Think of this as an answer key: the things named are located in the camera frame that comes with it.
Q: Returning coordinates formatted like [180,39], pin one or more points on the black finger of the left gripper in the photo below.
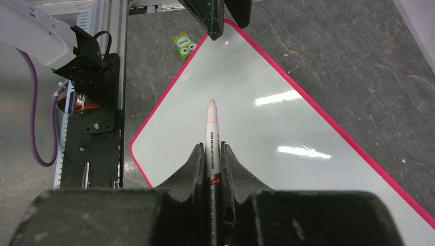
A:
[209,13]
[240,10]

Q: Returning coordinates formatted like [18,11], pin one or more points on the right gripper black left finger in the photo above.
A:
[181,213]

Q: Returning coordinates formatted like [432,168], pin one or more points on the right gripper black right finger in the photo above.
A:
[241,223]

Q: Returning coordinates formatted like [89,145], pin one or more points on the red capped whiteboard marker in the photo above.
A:
[213,177]

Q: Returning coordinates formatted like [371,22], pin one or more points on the white board with pink rim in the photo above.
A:
[277,131]

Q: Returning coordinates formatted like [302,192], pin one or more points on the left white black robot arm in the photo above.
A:
[75,55]

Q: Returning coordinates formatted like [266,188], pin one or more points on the small green eraser toy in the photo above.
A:
[184,45]

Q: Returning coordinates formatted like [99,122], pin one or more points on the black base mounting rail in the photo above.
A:
[93,148]

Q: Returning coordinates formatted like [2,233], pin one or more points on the white slotted cable duct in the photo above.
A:
[63,110]

